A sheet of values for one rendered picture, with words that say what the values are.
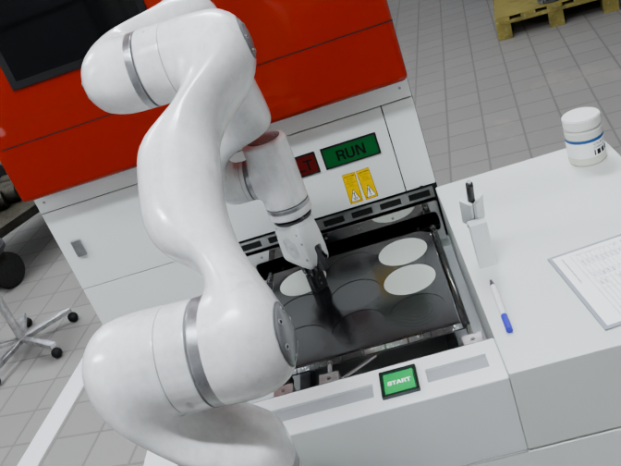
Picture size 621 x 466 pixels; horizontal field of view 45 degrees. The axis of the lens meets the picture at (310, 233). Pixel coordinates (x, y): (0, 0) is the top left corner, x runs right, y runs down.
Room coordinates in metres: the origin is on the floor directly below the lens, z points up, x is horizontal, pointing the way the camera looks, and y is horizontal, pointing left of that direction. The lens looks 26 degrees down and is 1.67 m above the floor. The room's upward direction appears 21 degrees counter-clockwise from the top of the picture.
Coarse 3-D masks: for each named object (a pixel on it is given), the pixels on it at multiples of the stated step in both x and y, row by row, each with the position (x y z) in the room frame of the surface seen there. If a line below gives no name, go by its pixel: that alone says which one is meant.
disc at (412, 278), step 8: (416, 264) 1.27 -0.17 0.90; (424, 264) 1.25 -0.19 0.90; (400, 272) 1.26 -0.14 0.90; (408, 272) 1.25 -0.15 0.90; (416, 272) 1.24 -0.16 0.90; (424, 272) 1.23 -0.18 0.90; (432, 272) 1.22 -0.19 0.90; (392, 280) 1.24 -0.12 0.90; (400, 280) 1.23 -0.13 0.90; (408, 280) 1.22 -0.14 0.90; (416, 280) 1.21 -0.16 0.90; (424, 280) 1.20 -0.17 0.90; (432, 280) 1.19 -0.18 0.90; (392, 288) 1.21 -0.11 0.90; (400, 288) 1.20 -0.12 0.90; (408, 288) 1.19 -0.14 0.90; (416, 288) 1.19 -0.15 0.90
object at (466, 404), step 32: (448, 352) 0.90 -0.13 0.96; (480, 352) 0.87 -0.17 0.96; (352, 384) 0.91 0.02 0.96; (416, 384) 0.87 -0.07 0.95; (448, 384) 0.84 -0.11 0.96; (480, 384) 0.81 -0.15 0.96; (288, 416) 0.90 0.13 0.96; (320, 416) 0.87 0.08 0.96; (352, 416) 0.84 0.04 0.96; (384, 416) 0.83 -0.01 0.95; (416, 416) 0.83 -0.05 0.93; (448, 416) 0.82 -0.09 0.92; (480, 416) 0.81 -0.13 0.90; (512, 416) 0.81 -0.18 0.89; (320, 448) 0.85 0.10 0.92; (352, 448) 0.84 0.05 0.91; (384, 448) 0.83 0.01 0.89; (416, 448) 0.83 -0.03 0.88; (448, 448) 0.82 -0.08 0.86; (480, 448) 0.81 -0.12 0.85; (512, 448) 0.81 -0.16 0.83
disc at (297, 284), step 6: (300, 270) 1.41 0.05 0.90; (288, 276) 1.40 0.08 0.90; (294, 276) 1.39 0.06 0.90; (300, 276) 1.38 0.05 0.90; (288, 282) 1.38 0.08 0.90; (294, 282) 1.37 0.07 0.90; (300, 282) 1.36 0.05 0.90; (306, 282) 1.35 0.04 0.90; (282, 288) 1.36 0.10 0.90; (288, 288) 1.35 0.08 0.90; (294, 288) 1.34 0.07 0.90; (300, 288) 1.33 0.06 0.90; (306, 288) 1.33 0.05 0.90; (288, 294) 1.33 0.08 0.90; (294, 294) 1.32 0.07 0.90; (300, 294) 1.31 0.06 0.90
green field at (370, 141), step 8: (368, 136) 1.44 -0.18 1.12; (344, 144) 1.44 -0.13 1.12; (352, 144) 1.44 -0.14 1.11; (360, 144) 1.44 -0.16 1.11; (368, 144) 1.44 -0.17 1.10; (376, 144) 1.43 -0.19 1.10; (328, 152) 1.45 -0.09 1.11; (336, 152) 1.45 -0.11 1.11; (344, 152) 1.44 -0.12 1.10; (352, 152) 1.44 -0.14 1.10; (360, 152) 1.44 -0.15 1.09; (368, 152) 1.44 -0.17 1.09; (376, 152) 1.43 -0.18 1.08; (328, 160) 1.45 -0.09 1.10; (336, 160) 1.45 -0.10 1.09; (344, 160) 1.44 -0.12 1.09; (352, 160) 1.44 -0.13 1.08
